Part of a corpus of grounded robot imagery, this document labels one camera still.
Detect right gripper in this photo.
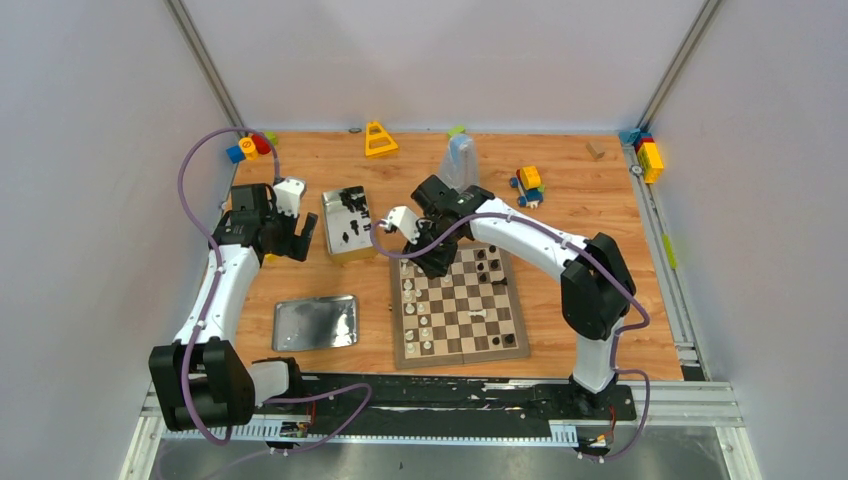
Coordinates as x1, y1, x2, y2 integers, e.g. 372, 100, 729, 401
403, 221, 462, 280

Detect wooden chess board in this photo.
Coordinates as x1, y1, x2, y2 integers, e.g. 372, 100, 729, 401
389, 243, 530, 370

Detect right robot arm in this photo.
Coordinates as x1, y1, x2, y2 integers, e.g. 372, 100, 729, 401
381, 175, 638, 418

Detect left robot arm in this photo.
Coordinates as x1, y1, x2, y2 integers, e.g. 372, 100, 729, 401
148, 177, 318, 431

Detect pile of black chess pieces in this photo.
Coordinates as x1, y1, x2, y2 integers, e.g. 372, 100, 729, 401
339, 185, 370, 217

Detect silver metal tin box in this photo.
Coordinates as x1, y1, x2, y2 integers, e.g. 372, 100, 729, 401
321, 188, 377, 264

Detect red cylinder block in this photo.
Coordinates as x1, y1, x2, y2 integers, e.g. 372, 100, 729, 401
251, 134, 271, 155

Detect blue cube block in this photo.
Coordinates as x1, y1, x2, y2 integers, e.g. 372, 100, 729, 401
225, 145, 246, 164

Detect yellow cylinder block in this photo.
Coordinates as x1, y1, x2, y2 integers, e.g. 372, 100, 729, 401
238, 137, 260, 160

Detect clear bubble wrap bag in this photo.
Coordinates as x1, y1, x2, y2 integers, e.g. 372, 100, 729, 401
437, 134, 480, 192

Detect silver tin lid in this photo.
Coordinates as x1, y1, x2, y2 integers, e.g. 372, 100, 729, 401
271, 295, 359, 352

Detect toy car blocks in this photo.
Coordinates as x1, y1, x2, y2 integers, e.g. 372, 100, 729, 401
509, 166, 545, 209

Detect yellow trapezoid toy block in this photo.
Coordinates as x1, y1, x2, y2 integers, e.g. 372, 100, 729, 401
364, 121, 399, 158

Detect green block behind bag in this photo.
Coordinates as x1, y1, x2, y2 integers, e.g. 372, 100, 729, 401
447, 125, 466, 138

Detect small wooden block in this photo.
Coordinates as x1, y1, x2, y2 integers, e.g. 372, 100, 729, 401
586, 141, 606, 160

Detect stacked coloured bricks corner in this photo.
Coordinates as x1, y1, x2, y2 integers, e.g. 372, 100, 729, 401
618, 129, 665, 184

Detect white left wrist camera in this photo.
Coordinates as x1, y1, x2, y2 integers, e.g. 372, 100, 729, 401
272, 177, 307, 218

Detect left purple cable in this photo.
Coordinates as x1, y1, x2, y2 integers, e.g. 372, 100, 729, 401
177, 127, 374, 458

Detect purple cable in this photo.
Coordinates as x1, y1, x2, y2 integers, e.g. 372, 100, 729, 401
368, 211, 653, 463
177, 127, 374, 458

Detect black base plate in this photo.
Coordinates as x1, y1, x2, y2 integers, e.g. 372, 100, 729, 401
257, 373, 637, 436

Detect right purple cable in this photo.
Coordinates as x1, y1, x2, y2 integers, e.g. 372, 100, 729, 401
368, 211, 653, 463

